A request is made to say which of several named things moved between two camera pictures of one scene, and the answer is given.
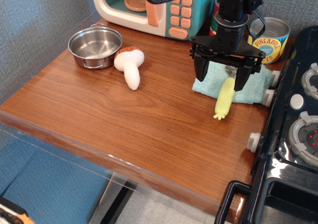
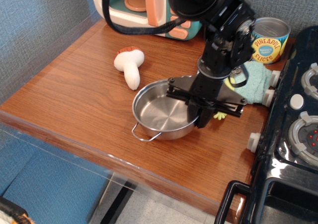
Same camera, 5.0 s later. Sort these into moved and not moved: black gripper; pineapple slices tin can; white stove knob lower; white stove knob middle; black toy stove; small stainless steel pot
Moved: small stainless steel pot; black gripper
Not moved: black toy stove; white stove knob lower; pineapple slices tin can; white stove knob middle
